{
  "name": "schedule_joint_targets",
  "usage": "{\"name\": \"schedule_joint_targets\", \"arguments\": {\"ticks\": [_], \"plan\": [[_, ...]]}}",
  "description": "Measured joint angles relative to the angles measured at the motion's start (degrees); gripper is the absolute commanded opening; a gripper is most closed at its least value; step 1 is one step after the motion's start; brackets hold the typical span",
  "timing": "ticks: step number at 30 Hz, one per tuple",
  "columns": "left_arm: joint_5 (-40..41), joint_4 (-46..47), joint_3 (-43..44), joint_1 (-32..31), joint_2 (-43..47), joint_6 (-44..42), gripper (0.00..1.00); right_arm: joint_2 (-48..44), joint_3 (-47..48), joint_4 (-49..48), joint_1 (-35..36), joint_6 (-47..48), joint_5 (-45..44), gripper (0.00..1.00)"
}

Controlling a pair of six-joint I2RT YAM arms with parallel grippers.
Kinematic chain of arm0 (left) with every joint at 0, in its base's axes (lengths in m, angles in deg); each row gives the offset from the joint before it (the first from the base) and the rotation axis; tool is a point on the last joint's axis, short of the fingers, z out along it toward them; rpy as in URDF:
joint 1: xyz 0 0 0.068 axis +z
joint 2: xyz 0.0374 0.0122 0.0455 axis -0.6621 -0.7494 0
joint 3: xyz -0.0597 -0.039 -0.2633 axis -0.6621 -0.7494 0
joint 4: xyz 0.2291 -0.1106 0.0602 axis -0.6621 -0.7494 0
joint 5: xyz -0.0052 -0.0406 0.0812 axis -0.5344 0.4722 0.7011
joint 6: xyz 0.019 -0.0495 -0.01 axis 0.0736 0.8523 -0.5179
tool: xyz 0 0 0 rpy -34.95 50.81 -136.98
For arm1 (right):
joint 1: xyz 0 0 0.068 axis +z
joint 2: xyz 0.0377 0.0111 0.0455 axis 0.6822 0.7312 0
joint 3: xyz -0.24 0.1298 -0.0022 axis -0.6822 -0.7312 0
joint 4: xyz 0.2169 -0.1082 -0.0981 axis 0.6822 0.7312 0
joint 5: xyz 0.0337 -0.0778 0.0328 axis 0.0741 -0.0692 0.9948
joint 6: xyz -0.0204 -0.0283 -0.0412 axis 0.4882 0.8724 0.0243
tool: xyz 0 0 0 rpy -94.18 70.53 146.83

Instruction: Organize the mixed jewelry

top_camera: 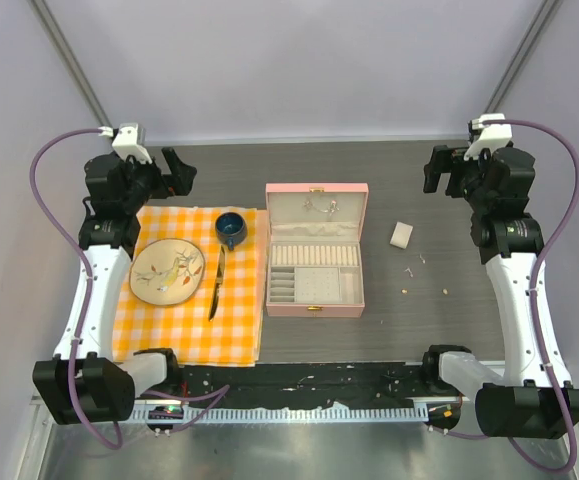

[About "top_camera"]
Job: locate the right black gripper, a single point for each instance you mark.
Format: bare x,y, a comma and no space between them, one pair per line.
448,160

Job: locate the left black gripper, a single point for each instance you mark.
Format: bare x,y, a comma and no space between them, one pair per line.
178,182

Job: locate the pink jewelry box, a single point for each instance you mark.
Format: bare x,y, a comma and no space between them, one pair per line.
314,267

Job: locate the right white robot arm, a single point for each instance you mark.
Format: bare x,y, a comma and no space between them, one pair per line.
529,398

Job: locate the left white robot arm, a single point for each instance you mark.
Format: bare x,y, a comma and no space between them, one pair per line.
81,380

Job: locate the dark blue mug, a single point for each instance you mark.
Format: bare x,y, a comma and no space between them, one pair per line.
231,229

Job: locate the bird pattern ceramic plate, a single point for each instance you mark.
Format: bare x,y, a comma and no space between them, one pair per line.
167,272

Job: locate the gold black knife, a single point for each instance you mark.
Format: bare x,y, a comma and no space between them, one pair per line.
218,283

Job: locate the yellow checkered cloth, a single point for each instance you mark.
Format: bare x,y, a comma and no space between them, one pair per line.
232,338

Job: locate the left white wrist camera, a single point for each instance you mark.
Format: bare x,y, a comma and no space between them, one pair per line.
128,143

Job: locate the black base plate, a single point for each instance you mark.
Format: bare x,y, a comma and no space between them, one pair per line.
307,386

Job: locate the slotted white cable duct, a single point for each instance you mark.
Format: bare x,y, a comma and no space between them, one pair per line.
165,414

